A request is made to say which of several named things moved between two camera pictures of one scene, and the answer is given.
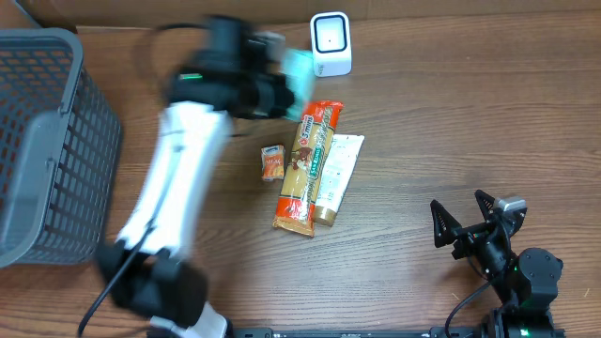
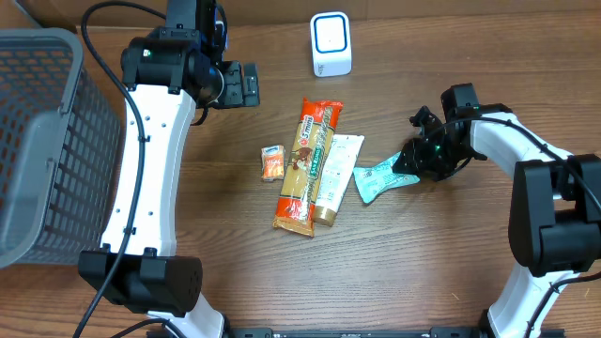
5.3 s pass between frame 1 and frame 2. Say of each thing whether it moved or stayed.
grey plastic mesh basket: stayed
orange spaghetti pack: stayed
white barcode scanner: stayed
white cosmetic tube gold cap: stayed
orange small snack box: stayed
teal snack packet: moved
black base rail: stayed
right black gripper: moved
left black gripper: moved
